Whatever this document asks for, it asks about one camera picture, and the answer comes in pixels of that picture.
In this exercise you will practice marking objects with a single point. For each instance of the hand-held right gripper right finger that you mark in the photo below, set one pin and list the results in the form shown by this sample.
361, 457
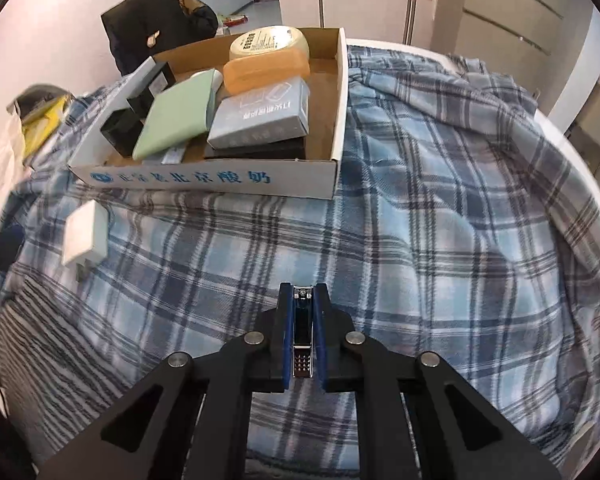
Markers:
322, 335

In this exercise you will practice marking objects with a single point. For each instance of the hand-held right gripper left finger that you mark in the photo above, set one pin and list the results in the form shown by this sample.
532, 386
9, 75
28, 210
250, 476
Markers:
285, 335

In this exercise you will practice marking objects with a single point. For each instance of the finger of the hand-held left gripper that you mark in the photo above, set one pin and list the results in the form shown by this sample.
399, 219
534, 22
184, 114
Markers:
0, 252

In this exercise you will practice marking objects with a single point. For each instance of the silver nail clipper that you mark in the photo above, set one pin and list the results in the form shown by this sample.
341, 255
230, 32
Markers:
302, 340

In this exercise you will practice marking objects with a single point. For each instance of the white charger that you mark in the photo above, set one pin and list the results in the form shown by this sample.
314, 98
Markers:
82, 232

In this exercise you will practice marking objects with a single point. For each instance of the cardboard box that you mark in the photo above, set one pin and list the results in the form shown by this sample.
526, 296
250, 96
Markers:
205, 177

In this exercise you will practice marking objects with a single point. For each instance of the black square frame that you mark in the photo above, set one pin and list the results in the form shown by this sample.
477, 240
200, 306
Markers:
260, 151

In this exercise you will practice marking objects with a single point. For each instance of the pale green case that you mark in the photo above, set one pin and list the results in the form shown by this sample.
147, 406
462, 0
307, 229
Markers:
172, 115

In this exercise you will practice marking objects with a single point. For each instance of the blue-grey small box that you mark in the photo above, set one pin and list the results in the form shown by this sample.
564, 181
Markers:
260, 115

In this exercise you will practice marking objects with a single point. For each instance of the black labelled box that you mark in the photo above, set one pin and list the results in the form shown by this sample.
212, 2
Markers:
157, 82

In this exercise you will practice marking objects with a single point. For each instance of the cream round tin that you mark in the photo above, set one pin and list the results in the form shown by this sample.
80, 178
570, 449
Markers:
265, 42

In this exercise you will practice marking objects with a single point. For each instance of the white plastic bag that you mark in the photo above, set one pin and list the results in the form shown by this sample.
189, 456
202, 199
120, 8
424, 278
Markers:
5, 160

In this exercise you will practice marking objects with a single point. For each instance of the blue plaid blanket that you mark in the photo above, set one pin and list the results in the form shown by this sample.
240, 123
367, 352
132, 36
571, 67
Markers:
430, 260

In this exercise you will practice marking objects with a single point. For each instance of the grey bag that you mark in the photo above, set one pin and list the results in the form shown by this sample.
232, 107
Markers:
35, 97

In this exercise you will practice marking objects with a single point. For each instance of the brown chair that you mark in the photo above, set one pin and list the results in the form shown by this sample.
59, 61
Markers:
190, 2

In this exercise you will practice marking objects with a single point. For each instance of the red packet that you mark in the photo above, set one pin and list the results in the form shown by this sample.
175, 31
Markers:
237, 19

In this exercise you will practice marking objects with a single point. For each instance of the pink broom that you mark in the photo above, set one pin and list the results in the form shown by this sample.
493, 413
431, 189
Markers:
406, 20

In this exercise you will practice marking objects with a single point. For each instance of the beige vanity cabinet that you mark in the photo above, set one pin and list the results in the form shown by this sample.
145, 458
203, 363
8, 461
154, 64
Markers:
595, 125

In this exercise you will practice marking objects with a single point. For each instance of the beige fridge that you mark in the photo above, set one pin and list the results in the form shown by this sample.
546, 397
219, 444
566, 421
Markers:
505, 0

